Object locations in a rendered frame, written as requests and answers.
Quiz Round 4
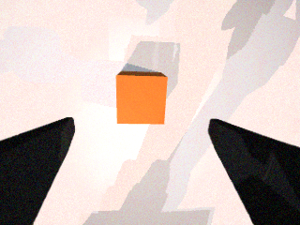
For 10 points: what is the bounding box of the orange block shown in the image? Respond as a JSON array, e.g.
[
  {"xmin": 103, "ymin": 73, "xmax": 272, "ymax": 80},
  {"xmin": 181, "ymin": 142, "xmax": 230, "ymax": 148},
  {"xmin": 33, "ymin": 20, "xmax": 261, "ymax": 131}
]
[{"xmin": 116, "ymin": 71, "xmax": 168, "ymax": 125}]

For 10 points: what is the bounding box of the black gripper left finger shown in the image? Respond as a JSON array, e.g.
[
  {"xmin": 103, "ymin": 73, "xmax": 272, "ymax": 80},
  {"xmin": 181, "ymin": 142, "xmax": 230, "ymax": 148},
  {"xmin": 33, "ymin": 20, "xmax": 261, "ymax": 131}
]
[{"xmin": 0, "ymin": 117, "xmax": 75, "ymax": 225}]

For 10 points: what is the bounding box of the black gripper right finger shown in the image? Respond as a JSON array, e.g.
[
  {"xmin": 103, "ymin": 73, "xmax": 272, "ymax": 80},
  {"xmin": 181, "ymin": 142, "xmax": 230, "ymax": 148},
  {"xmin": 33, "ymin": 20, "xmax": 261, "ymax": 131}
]
[{"xmin": 207, "ymin": 118, "xmax": 300, "ymax": 225}]

